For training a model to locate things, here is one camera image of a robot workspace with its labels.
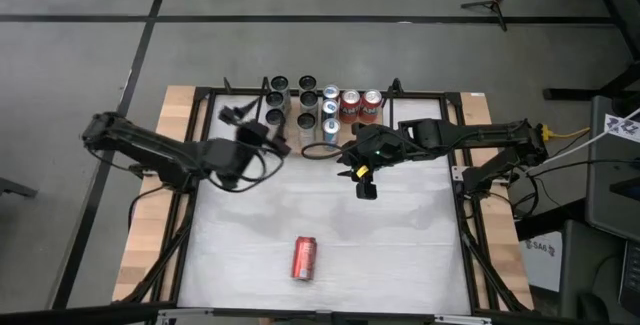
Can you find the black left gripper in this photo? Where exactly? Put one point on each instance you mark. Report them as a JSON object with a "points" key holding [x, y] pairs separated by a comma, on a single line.
{"points": [[254, 134]]}

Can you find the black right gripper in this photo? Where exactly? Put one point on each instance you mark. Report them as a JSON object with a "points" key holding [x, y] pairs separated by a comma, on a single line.
{"points": [[375, 145]]}

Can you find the white Celsius can orange print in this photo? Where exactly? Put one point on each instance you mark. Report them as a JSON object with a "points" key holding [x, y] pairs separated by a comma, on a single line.
{"points": [[306, 125], [307, 83]]}

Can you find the red Fanta can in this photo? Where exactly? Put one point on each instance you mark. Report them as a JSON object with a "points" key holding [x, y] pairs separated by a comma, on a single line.
{"points": [[304, 257], [349, 106], [371, 106]]}

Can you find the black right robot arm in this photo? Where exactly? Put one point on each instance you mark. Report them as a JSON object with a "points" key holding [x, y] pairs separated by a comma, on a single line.
{"points": [[500, 132]]}

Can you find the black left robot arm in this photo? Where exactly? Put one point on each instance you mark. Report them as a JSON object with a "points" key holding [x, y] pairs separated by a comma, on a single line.
{"points": [[150, 147]]}

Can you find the gray chair leg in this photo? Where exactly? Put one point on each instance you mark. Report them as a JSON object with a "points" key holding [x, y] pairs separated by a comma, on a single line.
{"points": [[15, 187]]}

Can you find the gray equipment case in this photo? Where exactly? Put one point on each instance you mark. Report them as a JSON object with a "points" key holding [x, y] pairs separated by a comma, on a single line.
{"points": [[607, 190]]}

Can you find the white printed tag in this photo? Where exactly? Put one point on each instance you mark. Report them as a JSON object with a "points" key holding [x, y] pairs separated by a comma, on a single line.
{"points": [[622, 127]]}

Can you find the wooden shelf black metal frame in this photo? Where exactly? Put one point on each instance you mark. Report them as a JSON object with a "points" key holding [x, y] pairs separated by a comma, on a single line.
{"points": [[293, 130]]}

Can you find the black metal table frame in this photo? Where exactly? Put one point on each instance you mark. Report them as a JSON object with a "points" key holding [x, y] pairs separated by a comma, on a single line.
{"points": [[325, 92]]}

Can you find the white metal bracket plate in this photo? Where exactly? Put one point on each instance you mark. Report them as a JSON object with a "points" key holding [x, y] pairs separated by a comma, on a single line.
{"points": [[457, 173]]}

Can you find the black desk frame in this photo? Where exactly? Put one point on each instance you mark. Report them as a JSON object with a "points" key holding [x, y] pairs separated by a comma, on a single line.
{"points": [[616, 15]]}

